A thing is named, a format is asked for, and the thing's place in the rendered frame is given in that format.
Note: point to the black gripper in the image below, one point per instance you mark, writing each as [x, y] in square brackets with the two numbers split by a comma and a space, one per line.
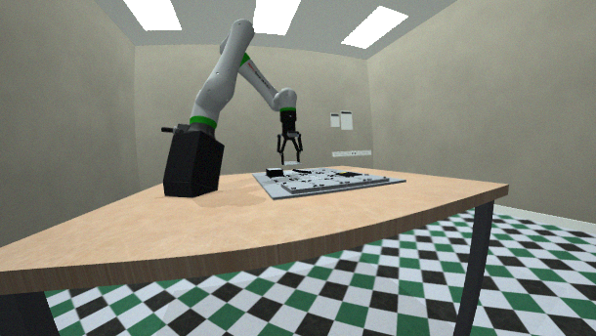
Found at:
[288, 125]

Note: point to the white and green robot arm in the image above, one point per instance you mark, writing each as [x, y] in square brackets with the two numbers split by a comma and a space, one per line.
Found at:
[218, 89]

